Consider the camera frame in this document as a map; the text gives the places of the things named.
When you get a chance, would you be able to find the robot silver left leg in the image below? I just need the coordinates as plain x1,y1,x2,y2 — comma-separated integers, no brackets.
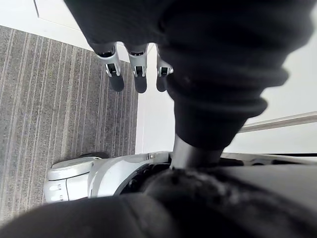
43,151,317,203

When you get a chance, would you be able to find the white cabinet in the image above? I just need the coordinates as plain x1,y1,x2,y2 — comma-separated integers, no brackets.
135,14,317,155

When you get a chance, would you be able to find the white door panel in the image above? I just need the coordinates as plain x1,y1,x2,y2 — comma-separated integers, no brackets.
33,0,86,32

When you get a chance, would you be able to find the grey cabinet handle rail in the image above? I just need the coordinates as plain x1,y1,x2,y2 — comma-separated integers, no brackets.
239,111,317,133

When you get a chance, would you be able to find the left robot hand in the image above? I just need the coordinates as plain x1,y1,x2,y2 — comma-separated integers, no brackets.
63,0,317,171

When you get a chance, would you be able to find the robot dark left foot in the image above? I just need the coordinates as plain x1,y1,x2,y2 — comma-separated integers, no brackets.
79,151,112,160

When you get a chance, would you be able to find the robot black body shell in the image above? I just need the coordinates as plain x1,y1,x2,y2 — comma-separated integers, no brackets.
0,165,317,238

